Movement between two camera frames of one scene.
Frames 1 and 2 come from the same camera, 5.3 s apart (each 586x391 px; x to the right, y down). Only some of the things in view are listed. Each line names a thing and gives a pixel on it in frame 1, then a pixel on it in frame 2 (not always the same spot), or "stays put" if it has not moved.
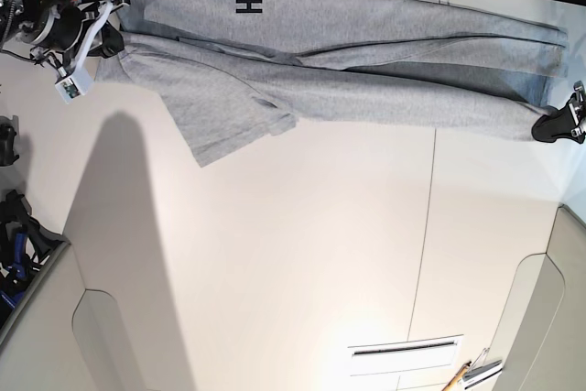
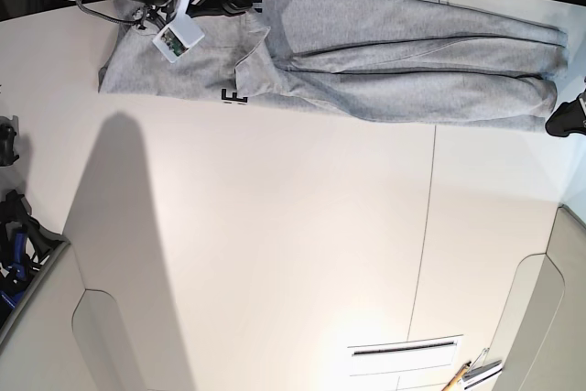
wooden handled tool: [457, 377] stays put
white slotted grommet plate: [407, 354] stays put
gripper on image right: [578, 109] → [582, 103]
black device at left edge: [9, 140] stays put
